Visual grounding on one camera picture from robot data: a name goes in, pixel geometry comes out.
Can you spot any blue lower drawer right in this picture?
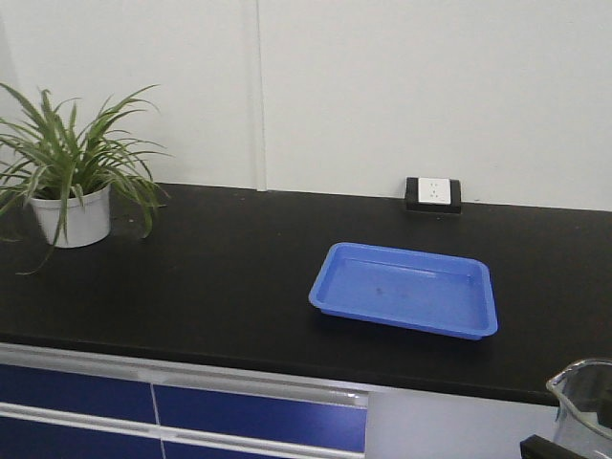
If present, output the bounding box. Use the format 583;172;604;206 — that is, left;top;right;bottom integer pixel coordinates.
162;440;366;459

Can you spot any blue drawer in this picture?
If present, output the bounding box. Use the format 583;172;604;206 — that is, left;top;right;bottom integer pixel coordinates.
1;418;163;458
1;364;157;424
153;385;367;453
162;440;366;459

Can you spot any blue plastic tray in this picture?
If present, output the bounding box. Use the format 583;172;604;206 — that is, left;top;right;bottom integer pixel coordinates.
309;242;498;340

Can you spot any white plant pot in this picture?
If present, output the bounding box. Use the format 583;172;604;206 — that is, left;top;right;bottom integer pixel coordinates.
30;186;111;249

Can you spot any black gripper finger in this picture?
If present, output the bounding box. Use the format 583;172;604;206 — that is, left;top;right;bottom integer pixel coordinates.
520;435;574;459

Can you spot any white socket in black housing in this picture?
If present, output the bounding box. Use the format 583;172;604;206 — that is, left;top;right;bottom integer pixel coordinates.
404;177;462;214

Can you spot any blue lower drawer left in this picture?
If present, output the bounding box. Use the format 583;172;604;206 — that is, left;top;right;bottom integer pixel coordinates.
1;418;163;458

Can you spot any green spider plant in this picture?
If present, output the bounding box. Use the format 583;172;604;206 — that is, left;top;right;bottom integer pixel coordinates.
1;83;164;264

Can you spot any blue drawer front right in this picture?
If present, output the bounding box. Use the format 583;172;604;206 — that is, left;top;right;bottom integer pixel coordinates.
153;385;367;453

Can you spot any clear glass beaker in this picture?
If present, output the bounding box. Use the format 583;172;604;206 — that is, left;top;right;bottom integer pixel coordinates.
546;358;611;458

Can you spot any blue drawer front left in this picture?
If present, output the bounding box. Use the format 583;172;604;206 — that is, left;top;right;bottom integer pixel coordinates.
1;364;157;424

